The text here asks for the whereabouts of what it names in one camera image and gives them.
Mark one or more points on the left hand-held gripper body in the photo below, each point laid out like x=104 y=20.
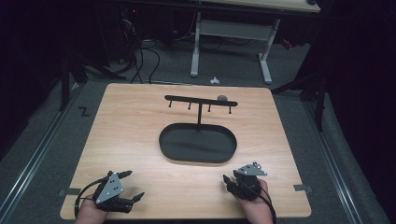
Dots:
x=109 y=189

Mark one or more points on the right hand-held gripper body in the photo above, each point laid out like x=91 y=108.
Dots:
x=249 y=183

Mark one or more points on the person's right hand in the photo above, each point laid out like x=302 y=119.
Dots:
x=258 y=211

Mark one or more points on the person's left hand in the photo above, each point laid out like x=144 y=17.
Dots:
x=88 y=213

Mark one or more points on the grey tape piece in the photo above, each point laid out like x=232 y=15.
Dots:
x=69 y=192
x=302 y=187

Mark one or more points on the black hook rack with tray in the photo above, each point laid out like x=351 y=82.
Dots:
x=197 y=144

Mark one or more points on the small grey round object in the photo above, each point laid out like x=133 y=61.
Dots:
x=222 y=98

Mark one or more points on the small white floor object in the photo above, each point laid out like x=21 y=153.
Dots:
x=214 y=81

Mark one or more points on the black metal stand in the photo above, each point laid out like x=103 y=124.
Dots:
x=319 y=93
x=65 y=84

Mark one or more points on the white desk with metal legs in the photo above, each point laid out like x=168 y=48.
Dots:
x=236 y=29

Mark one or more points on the metal floor rail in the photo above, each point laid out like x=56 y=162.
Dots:
x=333 y=161
x=37 y=158

